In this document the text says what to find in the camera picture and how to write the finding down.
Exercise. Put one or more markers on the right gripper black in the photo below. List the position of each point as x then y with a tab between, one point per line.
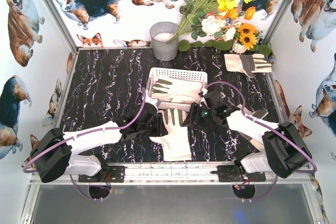
196	115

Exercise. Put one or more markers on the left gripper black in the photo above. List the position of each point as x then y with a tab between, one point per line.
159	125

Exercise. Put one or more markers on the white plastic storage basket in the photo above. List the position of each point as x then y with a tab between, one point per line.
197	76

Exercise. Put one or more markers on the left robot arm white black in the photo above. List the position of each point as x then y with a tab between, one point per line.
61	153

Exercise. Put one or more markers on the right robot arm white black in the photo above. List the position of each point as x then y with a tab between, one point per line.
283	150

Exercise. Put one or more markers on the right edge work glove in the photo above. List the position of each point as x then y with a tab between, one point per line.
254	136

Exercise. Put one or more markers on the grey metal bucket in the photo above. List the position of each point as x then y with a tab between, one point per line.
163	41

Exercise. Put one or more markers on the artificial flower bouquet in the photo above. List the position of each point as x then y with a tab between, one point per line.
226	21

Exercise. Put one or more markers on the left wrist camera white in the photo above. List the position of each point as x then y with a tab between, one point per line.
155	102

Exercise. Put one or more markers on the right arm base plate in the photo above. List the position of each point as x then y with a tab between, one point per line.
233	173

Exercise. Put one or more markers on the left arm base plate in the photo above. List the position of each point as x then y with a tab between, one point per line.
114	174

